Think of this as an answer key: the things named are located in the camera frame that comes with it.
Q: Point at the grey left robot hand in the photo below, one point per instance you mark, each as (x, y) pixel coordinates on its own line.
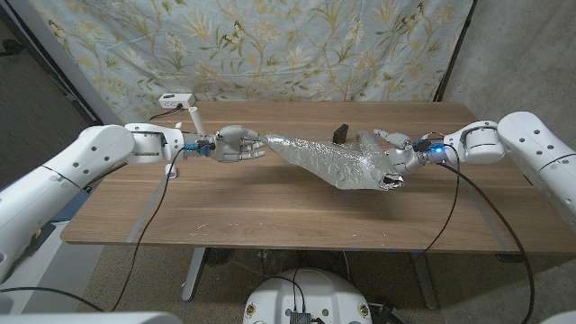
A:
(236, 144)

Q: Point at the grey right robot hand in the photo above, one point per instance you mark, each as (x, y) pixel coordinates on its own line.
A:
(400, 153)

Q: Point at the crinkled aluminum foil roll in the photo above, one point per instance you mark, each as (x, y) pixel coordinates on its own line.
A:
(342, 162)

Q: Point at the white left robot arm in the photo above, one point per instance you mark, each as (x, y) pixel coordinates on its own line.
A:
(67, 180)

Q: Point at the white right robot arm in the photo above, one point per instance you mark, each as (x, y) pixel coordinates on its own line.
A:
(526, 148)

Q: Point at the white plastic tube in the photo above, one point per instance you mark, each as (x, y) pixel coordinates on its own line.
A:
(197, 120)

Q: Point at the black rectangular package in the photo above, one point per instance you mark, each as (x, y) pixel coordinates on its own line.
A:
(340, 133)

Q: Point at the small white pipe cap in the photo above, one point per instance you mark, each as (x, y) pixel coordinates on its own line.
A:
(171, 171)

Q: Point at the white power strip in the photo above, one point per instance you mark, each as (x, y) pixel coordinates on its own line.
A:
(176, 100)

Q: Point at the floral light blue backdrop cloth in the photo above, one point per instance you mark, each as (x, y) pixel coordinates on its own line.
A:
(292, 54)

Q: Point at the black backdrop stand pole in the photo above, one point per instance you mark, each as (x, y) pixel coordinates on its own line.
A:
(452, 49)

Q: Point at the grey table leg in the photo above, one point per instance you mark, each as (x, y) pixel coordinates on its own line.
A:
(425, 283)

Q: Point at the white table leg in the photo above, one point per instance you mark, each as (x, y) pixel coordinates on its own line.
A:
(193, 274)

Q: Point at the white robot torso dome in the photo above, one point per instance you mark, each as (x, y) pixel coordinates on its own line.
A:
(310, 292)

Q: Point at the small grey finned module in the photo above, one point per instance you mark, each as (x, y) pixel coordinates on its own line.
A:
(300, 317)

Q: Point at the white slanted frame post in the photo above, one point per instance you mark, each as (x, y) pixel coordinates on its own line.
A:
(67, 67)

